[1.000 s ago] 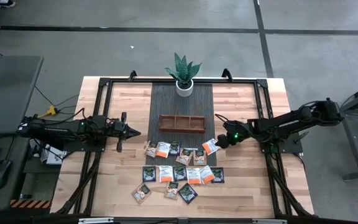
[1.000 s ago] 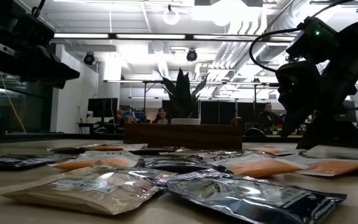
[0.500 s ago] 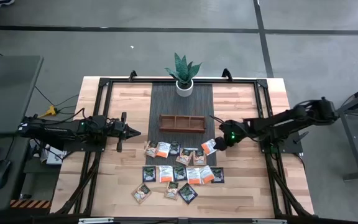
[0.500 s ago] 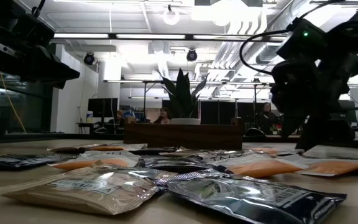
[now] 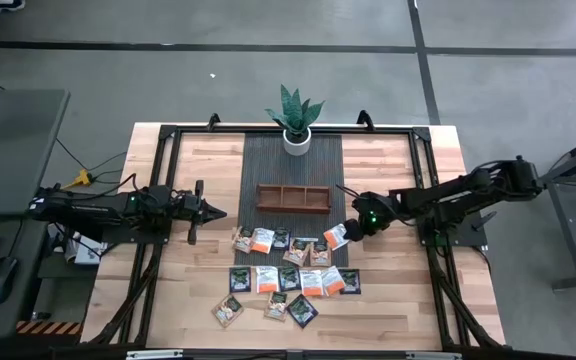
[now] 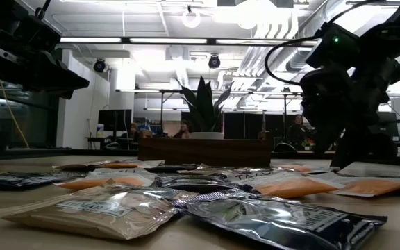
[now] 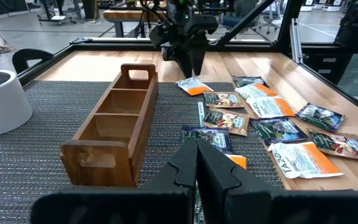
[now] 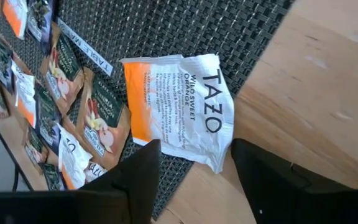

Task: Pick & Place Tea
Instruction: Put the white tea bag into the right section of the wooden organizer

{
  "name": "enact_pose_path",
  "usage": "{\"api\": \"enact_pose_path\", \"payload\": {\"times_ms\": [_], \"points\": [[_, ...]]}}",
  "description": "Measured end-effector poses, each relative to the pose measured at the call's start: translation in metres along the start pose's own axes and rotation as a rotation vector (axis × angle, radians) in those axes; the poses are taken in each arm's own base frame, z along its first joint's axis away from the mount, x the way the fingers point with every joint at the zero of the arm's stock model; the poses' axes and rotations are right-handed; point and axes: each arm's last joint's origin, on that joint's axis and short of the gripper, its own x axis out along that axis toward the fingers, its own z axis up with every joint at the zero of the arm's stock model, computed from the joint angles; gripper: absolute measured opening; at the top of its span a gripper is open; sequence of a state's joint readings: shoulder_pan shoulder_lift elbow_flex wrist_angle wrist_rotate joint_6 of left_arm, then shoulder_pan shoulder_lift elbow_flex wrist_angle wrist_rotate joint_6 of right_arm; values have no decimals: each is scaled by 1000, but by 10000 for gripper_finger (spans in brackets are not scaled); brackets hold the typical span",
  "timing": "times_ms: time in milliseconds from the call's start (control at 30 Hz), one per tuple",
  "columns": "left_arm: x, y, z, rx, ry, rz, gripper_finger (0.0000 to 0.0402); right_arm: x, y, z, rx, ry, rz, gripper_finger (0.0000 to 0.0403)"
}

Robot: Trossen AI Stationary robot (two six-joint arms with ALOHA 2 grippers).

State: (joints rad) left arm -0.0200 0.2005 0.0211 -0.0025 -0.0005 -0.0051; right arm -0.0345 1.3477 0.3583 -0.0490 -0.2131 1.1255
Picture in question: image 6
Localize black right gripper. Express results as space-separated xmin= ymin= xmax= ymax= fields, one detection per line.
xmin=299 ymin=57 xmax=400 ymax=169

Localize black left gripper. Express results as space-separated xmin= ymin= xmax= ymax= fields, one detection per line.
xmin=0 ymin=15 xmax=90 ymax=100

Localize dark blue tea packet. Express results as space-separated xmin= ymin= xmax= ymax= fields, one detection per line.
xmin=0 ymin=170 xmax=89 ymax=191
xmin=144 ymin=162 xmax=201 ymax=174
xmin=170 ymin=189 xmax=389 ymax=250
xmin=153 ymin=173 xmax=253 ymax=194

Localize wooden tea organizer tray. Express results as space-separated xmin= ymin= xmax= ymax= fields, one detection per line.
xmin=137 ymin=131 xmax=272 ymax=168

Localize small background plants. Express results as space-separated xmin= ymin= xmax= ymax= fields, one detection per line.
xmin=300 ymin=137 xmax=317 ymax=150

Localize person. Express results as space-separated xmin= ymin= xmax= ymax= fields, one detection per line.
xmin=174 ymin=119 xmax=192 ymax=139
xmin=286 ymin=114 xmax=312 ymax=150
xmin=122 ymin=122 xmax=142 ymax=140

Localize dark glass partition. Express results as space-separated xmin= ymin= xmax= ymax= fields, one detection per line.
xmin=0 ymin=74 xmax=60 ymax=150

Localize long ceiling light bar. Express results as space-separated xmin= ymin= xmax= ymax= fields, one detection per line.
xmin=59 ymin=35 xmax=321 ymax=45

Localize black computer monitor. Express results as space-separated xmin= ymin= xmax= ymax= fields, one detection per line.
xmin=98 ymin=109 xmax=133 ymax=132
xmin=376 ymin=110 xmax=400 ymax=138

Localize dark background desk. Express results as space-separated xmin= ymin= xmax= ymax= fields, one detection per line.
xmin=85 ymin=136 xmax=138 ymax=150

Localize black partition panels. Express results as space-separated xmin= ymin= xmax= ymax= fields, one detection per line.
xmin=222 ymin=111 xmax=305 ymax=140

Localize snake plant in white pot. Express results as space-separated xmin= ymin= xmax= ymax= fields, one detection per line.
xmin=175 ymin=75 xmax=234 ymax=140

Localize round pendant lamp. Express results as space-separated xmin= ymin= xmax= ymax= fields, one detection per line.
xmin=181 ymin=5 xmax=201 ymax=29

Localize black curved bracket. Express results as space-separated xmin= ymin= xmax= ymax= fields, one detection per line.
xmin=103 ymin=140 xmax=122 ymax=151
xmin=273 ymin=141 xmax=298 ymax=153

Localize yellow hanging cable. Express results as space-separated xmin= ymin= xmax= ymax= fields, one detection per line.
xmin=0 ymin=79 xmax=31 ymax=149

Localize black left camera cable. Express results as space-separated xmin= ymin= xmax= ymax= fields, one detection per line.
xmin=34 ymin=0 xmax=53 ymax=21

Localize black camera cable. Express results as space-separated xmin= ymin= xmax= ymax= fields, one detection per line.
xmin=34 ymin=0 xmax=53 ymax=21
xmin=264 ymin=0 xmax=383 ymax=86

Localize black metal rig frame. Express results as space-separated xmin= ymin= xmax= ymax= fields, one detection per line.
xmin=0 ymin=147 xmax=400 ymax=167

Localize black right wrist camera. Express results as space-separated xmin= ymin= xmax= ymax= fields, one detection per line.
xmin=306 ymin=22 xmax=360 ymax=69

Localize background frame with light strip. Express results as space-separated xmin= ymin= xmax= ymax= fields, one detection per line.
xmin=115 ymin=88 xmax=305 ymax=140

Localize black right camera cable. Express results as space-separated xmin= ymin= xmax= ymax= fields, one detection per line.
xmin=264 ymin=0 xmax=383 ymax=86

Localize silver ventilation duct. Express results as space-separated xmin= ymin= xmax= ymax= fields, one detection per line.
xmin=236 ymin=0 xmax=347 ymax=83

